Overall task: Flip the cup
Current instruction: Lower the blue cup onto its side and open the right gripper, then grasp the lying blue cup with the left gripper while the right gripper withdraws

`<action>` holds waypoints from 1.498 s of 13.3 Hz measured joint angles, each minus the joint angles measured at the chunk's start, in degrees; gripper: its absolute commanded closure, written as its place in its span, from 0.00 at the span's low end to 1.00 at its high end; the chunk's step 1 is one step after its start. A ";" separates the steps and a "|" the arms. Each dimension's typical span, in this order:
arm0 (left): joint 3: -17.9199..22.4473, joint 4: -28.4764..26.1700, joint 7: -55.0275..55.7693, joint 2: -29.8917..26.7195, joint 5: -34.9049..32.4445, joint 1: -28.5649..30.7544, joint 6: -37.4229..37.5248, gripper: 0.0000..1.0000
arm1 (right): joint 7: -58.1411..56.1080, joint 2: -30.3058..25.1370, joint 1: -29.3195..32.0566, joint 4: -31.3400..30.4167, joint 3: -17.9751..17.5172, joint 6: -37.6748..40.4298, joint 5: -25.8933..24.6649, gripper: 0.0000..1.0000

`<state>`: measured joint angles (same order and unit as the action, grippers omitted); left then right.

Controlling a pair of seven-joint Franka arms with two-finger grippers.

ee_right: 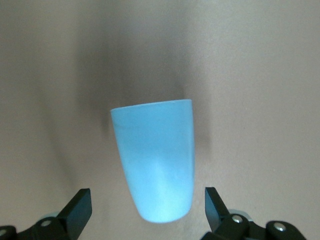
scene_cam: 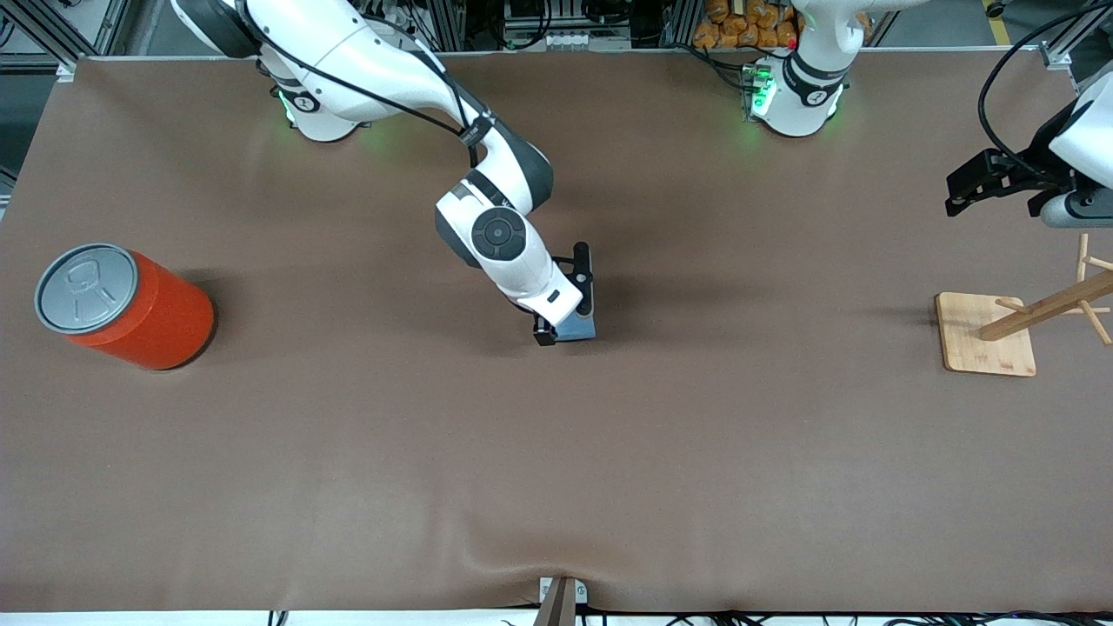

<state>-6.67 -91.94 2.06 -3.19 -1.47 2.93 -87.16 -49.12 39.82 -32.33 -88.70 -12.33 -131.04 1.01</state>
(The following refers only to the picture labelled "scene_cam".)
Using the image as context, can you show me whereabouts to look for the light blue cup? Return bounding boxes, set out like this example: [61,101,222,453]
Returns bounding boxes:
[553,309,600,343]

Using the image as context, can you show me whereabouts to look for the brown table mat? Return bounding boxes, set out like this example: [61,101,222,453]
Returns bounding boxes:
[0,48,1113,614]

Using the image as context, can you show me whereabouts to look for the wooden mug tree stand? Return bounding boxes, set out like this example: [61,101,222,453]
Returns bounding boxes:
[935,232,1113,378]

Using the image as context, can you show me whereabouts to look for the white connector block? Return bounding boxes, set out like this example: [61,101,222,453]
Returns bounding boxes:
[541,30,633,51]

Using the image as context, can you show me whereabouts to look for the orange snack bags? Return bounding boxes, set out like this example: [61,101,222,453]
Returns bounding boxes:
[693,0,801,50]

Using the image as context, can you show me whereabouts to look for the white power strip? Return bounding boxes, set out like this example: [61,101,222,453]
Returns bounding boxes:
[352,0,410,40]

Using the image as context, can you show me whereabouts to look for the orange can with grey lid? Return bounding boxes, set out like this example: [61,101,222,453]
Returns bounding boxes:
[34,243,217,373]

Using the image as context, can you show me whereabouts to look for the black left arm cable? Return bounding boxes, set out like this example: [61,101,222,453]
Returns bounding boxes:
[977,3,1101,179]

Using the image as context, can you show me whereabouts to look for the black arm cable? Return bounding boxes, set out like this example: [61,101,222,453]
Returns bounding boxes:
[977,3,1101,179]
[233,0,481,170]

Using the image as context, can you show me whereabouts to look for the aluminium frame profile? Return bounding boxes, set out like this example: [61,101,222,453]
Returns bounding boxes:
[1040,0,1113,72]
[0,0,131,81]

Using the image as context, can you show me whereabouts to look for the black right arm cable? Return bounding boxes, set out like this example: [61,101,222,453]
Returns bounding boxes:
[233,0,481,170]

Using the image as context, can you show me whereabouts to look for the metal table edge bracket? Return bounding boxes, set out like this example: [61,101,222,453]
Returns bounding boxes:
[537,576,589,626]

